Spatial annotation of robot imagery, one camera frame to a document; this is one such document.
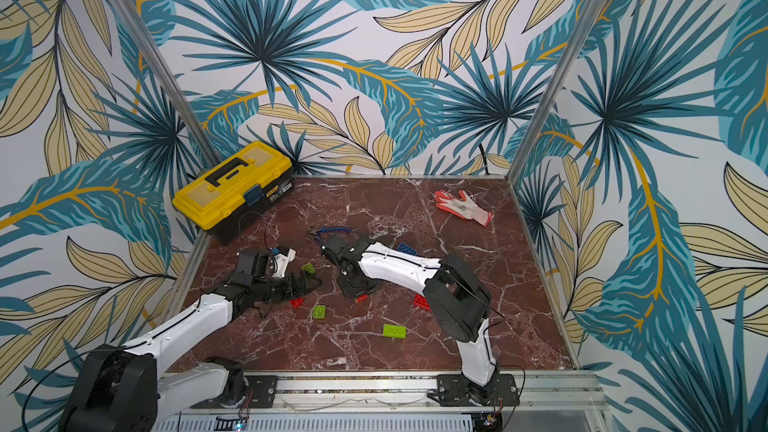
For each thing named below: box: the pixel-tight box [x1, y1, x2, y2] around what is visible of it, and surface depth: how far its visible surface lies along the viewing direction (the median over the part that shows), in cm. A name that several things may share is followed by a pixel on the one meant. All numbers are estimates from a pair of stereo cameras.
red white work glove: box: [434, 190, 494, 227], surface depth 112 cm
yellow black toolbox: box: [172, 141, 295, 244], surface depth 96 cm
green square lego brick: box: [313, 305, 327, 319], surface depth 87 cm
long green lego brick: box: [383, 324, 407, 339], surface depth 85 cm
